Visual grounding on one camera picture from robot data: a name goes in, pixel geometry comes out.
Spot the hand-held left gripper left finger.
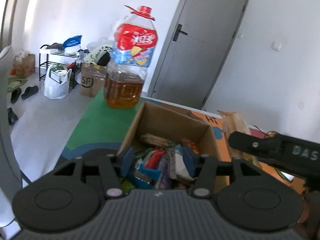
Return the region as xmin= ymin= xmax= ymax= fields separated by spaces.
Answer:
xmin=54 ymin=146 xmax=135 ymax=200

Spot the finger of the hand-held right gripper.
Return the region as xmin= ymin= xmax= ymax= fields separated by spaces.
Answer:
xmin=229 ymin=131 xmax=283 ymax=160

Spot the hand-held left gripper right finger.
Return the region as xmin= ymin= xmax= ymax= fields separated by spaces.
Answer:
xmin=182 ymin=146 xmax=263 ymax=200

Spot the white snack packet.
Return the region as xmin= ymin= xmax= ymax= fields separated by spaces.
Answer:
xmin=169 ymin=146 xmax=195 ymax=181

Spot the brown cardboard box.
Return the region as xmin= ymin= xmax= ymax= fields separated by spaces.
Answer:
xmin=117 ymin=102 xmax=231 ymax=189

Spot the colourful printed table mat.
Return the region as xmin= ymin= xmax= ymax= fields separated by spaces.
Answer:
xmin=59 ymin=87 xmax=307 ymax=200

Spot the brown printed shipping carton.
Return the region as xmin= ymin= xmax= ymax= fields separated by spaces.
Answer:
xmin=80 ymin=64 xmax=108 ymax=98

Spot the large iced tea bottle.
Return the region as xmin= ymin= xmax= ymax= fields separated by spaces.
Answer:
xmin=104 ymin=5 xmax=159 ymax=110

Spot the white plastic shopping bag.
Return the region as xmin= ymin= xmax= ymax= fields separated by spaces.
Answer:
xmin=44 ymin=64 xmax=72 ymax=100

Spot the grey door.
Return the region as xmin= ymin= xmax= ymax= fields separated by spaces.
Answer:
xmin=147 ymin=0 xmax=251 ymax=110

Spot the panda print bag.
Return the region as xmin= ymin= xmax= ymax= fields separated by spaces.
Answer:
xmin=84 ymin=45 xmax=113 ymax=67

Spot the black slipper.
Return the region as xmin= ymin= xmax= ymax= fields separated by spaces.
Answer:
xmin=7 ymin=107 xmax=19 ymax=125
xmin=21 ymin=85 xmax=39 ymax=99
xmin=10 ymin=87 xmax=22 ymax=104

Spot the grey chair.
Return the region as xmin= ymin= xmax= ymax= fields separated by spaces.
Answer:
xmin=0 ymin=46 xmax=25 ymax=228

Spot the blue and white bag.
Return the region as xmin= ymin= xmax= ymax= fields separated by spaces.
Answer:
xmin=62 ymin=35 xmax=82 ymax=51

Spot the black shoe rack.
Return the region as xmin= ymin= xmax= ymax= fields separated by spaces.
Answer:
xmin=39 ymin=44 xmax=83 ymax=88

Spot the green floor mat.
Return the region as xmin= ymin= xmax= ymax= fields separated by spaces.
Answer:
xmin=7 ymin=77 xmax=28 ymax=93

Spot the brown box on floor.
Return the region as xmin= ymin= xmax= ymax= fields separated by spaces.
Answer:
xmin=12 ymin=51 xmax=36 ymax=78

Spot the black door handle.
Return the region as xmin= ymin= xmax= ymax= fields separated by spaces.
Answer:
xmin=172 ymin=24 xmax=188 ymax=42

